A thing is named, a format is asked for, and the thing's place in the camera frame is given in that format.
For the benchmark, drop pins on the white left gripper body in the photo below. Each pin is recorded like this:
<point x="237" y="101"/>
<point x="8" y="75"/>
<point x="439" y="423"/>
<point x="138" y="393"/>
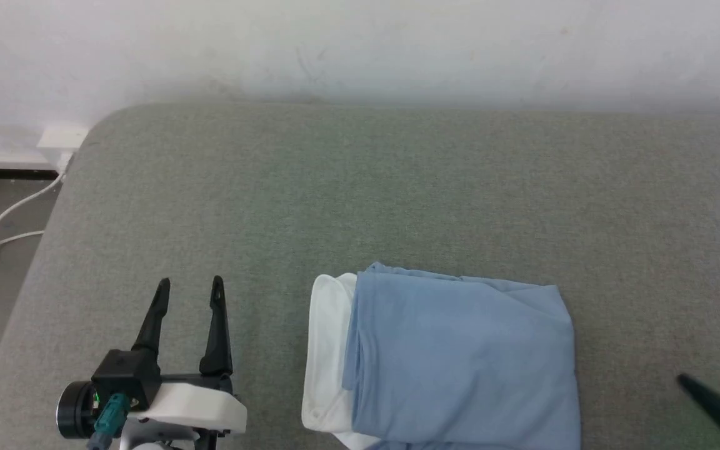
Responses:
<point x="191" y="403"/>

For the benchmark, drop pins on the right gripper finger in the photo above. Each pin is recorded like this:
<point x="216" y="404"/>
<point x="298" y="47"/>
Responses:
<point x="713" y="403"/>

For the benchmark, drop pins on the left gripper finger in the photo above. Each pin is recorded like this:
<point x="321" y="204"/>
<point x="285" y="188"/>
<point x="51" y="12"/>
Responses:
<point x="152" y="325"/>
<point x="217" y="331"/>

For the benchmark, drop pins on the blue shirt with white collar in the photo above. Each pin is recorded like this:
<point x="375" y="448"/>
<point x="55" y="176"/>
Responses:
<point x="460" y="369"/>

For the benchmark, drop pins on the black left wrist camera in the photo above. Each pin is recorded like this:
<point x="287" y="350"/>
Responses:
<point x="125" y="378"/>

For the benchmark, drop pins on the white wall socket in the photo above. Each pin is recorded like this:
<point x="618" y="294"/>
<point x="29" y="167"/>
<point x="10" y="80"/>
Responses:
<point x="60" y="142"/>

